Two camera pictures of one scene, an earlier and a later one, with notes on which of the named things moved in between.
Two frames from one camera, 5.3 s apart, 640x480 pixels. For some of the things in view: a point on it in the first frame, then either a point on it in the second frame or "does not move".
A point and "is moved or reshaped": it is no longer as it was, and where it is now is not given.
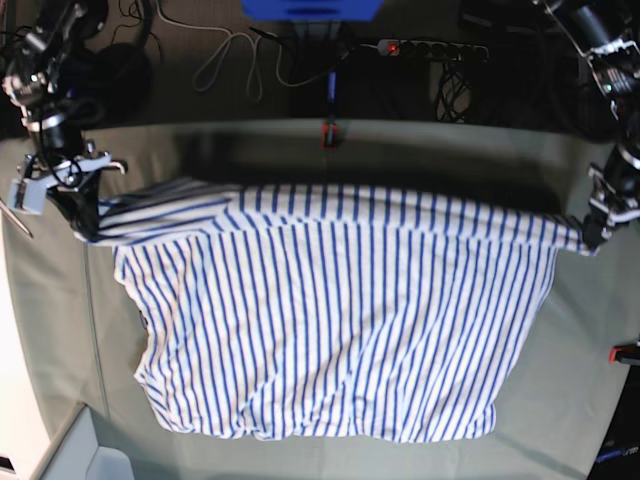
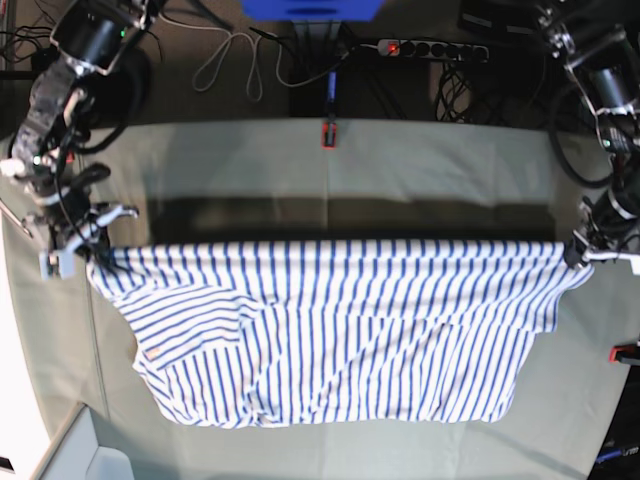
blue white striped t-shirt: [328, 312] is moved or reshaped
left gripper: [79, 204] -> [71, 232]
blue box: [313, 11] does not move
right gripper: [617, 207] -> [599, 247]
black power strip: [433, 51] does not move
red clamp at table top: [330, 131] does not move
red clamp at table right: [619, 352] does not move
